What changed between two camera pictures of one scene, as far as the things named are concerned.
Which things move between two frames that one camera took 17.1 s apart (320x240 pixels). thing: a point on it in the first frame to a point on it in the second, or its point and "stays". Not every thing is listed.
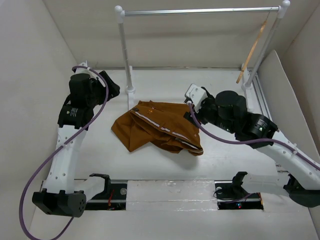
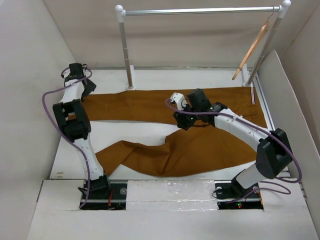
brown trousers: (162, 126) to (206, 144)
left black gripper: (113, 89) to (91, 87)
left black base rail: (114, 199) stays
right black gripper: (210, 99) to (181, 122)
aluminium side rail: (260, 97) stays
